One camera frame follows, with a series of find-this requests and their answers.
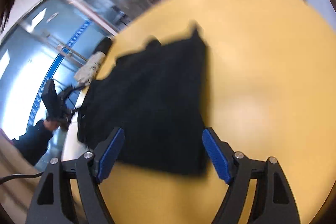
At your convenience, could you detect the person's left forearm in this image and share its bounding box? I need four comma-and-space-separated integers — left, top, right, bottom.
12, 120, 55, 167

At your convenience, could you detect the person's left hand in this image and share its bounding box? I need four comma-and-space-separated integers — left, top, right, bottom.
43, 119, 60, 132

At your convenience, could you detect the folded black garment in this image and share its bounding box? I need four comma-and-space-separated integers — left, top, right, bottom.
94, 37, 114, 56

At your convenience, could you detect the folded beige garment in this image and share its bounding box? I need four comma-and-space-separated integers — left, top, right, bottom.
73, 51, 106, 83

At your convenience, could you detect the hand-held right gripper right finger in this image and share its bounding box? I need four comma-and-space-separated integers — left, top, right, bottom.
202, 127, 300, 224

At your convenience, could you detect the black cable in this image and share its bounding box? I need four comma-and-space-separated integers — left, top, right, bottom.
0, 172, 44, 185

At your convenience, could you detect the person's head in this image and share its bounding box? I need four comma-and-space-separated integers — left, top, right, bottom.
0, 0, 17, 34

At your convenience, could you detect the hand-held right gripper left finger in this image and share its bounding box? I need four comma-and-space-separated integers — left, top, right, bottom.
25, 127, 125, 224

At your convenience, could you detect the black fleece jacket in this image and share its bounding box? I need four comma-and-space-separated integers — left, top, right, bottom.
77, 20, 211, 176

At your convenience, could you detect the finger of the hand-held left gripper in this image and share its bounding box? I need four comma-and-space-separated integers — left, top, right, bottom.
59, 82, 91, 103

